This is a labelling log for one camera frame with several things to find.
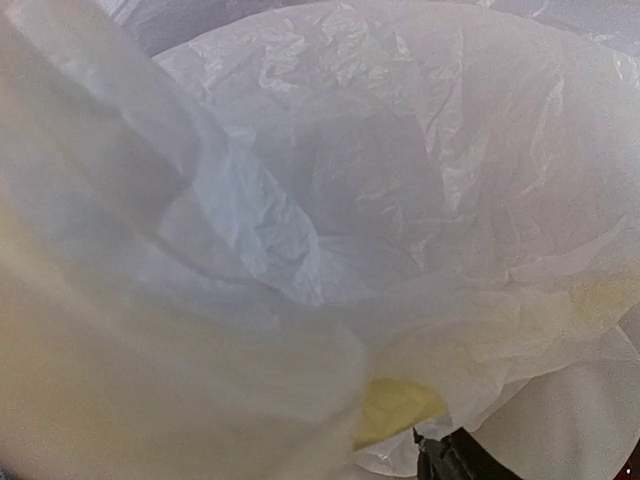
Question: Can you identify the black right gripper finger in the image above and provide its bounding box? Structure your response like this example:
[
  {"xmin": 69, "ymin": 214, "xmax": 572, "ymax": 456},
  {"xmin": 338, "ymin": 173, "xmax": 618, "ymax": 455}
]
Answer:
[{"xmin": 413, "ymin": 428, "xmax": 521, "ymax": 480}]

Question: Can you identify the translucent white trash bag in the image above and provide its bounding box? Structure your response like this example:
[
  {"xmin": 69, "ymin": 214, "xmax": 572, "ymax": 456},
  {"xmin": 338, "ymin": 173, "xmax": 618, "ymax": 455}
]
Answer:
[{"xmin": 1, "ymin": 1, "xmax": 639, "ymax": 479}]

